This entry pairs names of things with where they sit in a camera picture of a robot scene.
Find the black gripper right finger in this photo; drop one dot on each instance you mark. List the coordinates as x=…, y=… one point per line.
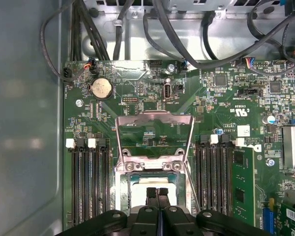
x=172, y=221

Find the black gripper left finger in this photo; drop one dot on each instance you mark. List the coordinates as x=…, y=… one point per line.
x=147, y=221

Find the silver square CPU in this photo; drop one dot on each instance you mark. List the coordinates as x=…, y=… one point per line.
x=138, y=194

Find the metal CPU socket cover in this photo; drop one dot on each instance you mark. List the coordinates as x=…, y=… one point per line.
x=162, y=117

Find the CPU socket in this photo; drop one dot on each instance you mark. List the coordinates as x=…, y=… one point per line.
x=121, y=194

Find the blue expansion slot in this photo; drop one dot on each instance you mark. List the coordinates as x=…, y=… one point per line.
x=270, y=216

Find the green RAM stick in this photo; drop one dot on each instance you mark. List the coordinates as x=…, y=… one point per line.
x=243, y=186

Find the small blue capacitor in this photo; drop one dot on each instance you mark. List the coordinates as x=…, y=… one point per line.
x=220, y=131

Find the silver hex screw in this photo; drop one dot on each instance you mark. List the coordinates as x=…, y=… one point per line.
x=270, y=162

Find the green motherboard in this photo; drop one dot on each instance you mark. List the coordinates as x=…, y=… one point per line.
x=211, y=110

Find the black pin header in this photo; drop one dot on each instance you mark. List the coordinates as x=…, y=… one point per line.
x=129, y=99

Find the internal USB port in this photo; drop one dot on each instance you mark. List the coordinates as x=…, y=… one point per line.
x=167, y=91

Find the silver board screw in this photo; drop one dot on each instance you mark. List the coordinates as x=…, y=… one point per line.
x=79, y=102
x=171, y=67

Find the round silver coin battery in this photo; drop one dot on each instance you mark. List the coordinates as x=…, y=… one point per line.
x=102, y=88

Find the silver blue capacitor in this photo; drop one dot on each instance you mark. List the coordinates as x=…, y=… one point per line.
x=269, y=119

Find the square black chip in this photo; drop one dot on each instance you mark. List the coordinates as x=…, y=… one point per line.
x=275, y=86
x=220, y=79

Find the open dark PC case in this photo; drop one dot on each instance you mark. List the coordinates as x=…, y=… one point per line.
x=27, y=123

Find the black fan connector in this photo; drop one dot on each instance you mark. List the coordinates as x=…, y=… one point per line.
x=67, y=73

